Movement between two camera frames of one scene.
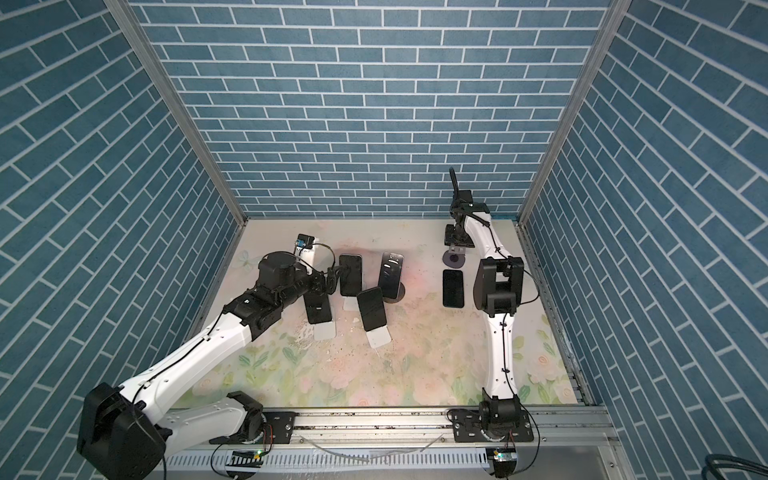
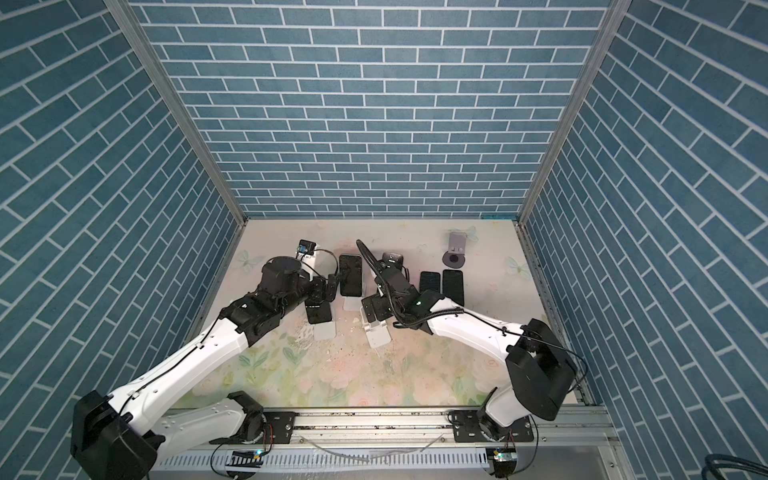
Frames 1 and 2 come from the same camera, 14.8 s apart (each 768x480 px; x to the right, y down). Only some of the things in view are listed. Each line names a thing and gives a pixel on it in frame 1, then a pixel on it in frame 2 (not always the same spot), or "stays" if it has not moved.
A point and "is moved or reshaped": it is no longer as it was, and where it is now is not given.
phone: (453, 288) stays
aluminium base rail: (569, 444) stays
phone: (317, 307) stays
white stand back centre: (350, 303) stays
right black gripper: (449, 240) -> (377, 300)
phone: (373, 312) is moved or reshaped
